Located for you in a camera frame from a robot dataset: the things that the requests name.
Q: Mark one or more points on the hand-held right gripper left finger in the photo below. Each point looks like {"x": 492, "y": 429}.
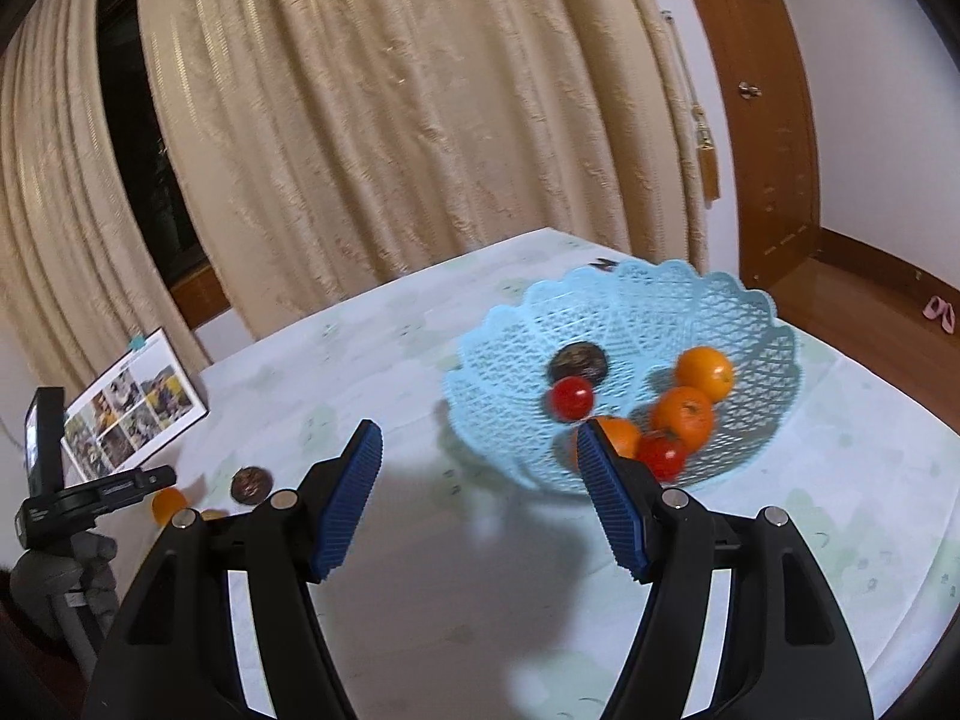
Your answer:
{"x": 349, "y": 495}

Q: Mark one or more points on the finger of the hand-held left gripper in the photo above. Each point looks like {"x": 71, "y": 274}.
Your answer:
{"x": 139, "y": 484}

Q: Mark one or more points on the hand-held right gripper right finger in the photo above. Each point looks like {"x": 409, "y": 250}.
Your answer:
{"x": 611, "y": 495}

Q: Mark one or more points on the yellow-orange smooth orange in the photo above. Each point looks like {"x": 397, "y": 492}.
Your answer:
{"x": 166, "y": 504}

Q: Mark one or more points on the round orange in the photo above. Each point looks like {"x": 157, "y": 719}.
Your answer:
{"x": 705, "y": 373}
{"x": 622, "y": 435}

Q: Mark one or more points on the red tomato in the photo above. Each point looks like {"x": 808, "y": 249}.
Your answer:
{"x": 571, "y": 397}
{"x": 661, "y": 457}

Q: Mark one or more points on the orange mandarin with stem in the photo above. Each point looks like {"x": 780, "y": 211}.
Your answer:
{"x": 682, "y": 414}

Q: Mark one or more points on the dark brown water chestnut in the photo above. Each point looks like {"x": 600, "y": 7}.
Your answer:
{"x": 251, "y": 484}
{"x": 577, "y": 364}

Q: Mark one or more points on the light blue lattice basket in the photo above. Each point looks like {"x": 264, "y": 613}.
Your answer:
{"x": 525, "y": 345}

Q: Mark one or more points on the person's left hand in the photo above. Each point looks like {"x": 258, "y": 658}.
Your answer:
{"x": 67, "y": 562}

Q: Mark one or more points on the photo collage card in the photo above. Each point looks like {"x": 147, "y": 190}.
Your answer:
{"x": 142, "y": 405}

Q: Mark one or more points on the teal binder clip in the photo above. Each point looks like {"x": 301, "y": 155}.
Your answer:
{"x": 137, "y": 343}

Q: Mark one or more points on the white printed tablecloth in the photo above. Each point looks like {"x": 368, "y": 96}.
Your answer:
{"x": 825, "y": 465}

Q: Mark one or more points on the beige patterned curtain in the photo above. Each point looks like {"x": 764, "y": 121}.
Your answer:
{"x": 412, "y": 105}
{"x": 52, "y": 202}

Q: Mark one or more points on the dark window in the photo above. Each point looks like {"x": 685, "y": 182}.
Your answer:
{"x": 142, "y": 165}

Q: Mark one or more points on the pink slipper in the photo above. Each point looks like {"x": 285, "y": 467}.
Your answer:
{"x": 949, "y": 319}
{"x": 932, "y": 306}

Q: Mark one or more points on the brass door knob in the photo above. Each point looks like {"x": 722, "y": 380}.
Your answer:
{"x": 748, "y": 90}

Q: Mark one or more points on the brown wooden door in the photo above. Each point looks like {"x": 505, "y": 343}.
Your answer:
{"x": 757, "y": 30}

